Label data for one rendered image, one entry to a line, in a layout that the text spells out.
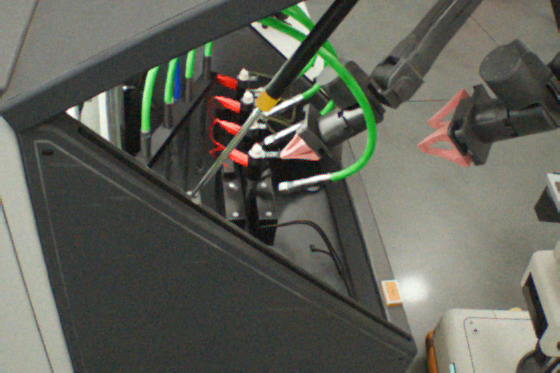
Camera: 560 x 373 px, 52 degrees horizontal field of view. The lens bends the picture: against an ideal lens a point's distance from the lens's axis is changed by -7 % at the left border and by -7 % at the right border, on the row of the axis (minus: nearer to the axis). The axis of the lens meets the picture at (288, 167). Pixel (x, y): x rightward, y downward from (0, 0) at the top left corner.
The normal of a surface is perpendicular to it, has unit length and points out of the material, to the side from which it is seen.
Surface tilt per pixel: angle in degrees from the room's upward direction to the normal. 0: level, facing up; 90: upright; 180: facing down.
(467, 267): 0
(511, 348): 0
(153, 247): 90
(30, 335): 90
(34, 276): 90
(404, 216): 0
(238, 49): 90
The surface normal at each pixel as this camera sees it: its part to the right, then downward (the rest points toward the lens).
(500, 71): -0.68, -0.54
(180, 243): 0.15, 0.69
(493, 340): 0.14, -0.73
